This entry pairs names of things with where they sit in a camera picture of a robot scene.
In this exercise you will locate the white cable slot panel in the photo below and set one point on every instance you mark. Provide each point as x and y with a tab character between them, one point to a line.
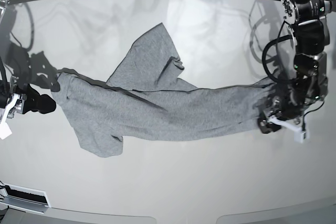
24	199

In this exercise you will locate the grey t-shirt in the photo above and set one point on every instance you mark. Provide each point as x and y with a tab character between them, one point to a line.
146	98

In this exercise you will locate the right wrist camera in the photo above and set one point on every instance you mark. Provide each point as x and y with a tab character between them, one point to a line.
5	129

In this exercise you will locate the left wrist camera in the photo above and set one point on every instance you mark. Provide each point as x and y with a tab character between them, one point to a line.
291	128

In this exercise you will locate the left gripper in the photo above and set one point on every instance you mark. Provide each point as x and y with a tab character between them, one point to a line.
281	107

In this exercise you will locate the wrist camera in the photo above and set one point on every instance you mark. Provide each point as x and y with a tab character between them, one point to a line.
5	129
291	128

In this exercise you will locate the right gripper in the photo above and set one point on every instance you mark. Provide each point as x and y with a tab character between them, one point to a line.
33	101

